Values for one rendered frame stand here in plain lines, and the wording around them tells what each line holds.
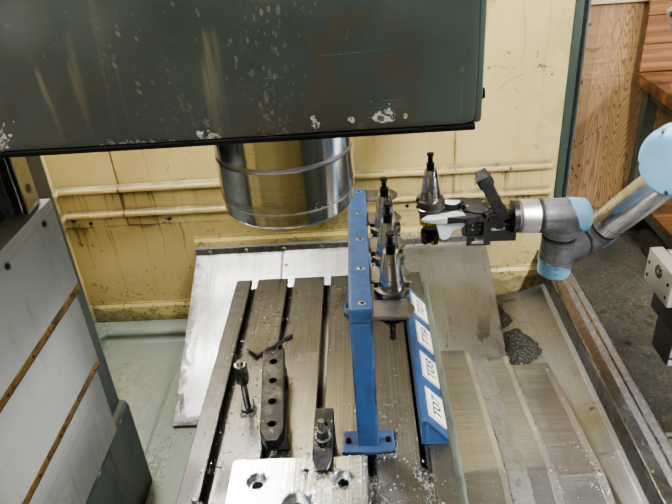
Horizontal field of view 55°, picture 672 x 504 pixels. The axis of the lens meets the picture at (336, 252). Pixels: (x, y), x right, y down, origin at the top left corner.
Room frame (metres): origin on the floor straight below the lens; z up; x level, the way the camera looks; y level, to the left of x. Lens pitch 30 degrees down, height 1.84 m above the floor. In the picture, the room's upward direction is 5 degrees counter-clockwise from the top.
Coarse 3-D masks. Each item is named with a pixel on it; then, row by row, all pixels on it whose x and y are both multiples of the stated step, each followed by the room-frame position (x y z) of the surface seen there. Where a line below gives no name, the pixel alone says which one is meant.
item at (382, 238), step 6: (384, 222) 1.02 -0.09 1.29; (390, 222) 1.02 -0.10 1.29; (384, 228) 1.01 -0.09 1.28; (390, 228) 1.01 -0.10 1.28; (378, 234) 1.03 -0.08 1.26; (384, 234) 1.01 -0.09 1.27; (396, 234) 1.02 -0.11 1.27; (378, 240) 1.02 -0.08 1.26; (384, 240) 1.01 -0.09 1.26; (396, 240) 1.02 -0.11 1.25; (378, 246) 1.02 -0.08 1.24; (384, 246) 1.01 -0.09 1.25; (396, 246) 1.01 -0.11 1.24; (378, 252) 1.02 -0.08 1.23
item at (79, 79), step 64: (0, 0) 0.59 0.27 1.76; (64, 0) 0.59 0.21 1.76; (128, 0) 0.59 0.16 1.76; (192, 0) 0.59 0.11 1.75; (256, 0) 0.58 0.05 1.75; (320, 0) 0.58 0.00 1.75; (384, 0) 0.58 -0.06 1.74; (448, 0) 0.57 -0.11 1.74; (0, 64) 0.60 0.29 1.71; (64, 64) 0.59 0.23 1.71; (128, 64) 0.59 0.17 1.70; (192, 64) 0.59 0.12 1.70; (256, 64) 0.58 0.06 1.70; (320, 64) 0.58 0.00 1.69; (384, 64) 0.58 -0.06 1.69; (448, 64) 0.57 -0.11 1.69; (0, 128) 0.60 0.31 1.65; (64, 128) 0.59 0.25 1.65; (128, 128) 0.59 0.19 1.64; (192, 128) 0.59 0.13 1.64; (256, 128) 0.58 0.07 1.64; (320, 128) 0.58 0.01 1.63; (384, 128) 0.58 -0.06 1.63; (448, 128) 0.58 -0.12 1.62
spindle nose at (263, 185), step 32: (224, 160) 0.66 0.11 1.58; (256, 160) 0.63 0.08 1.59; (288, 160) 0.63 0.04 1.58; (320, 160) 0.64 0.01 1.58; (352, 160) 0.69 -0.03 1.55; (224, 192) 0.67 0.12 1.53; (256, 192) 0.63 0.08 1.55; (288, 192) 0.63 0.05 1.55; (320, 192) 0.64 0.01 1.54; (352, 192) 0.69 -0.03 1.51; (256, 224) 0.64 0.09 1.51; (288, 224) 0.63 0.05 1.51
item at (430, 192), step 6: (426, 174) 1.23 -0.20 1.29; (432, 174) 1.23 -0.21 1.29; (426, 180) 1.23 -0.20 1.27; (432, 180) 1.22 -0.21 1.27; (426, 186) 1.23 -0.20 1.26; (432, 186) 1.22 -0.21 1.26; (438, 186) 1.23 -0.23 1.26; (426, 192) 1.22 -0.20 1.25; (432, 192) 1.22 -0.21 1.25; (438, 192) 1.23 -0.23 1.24; (420, 198) 1.24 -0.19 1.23; (426, 198) 1.22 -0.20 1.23; (432, 198) 1.22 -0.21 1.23; (438, 198) 1.22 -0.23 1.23
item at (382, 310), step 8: (376, 304) 0.88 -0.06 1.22; (384, 304) 0.87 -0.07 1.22; (392, 304) 0.87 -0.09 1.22; (400, 304) 0.87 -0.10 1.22; (408, 304) 0.87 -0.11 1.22; (376, 312) 0.85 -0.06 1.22; (384, 312) 0.85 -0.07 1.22; (392, 312) 0.85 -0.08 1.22; (400, 312) 0.85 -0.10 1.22; (408, 312) 0.85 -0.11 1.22; (376, 320) 0.84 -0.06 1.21; (384, 320) 0.84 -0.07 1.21
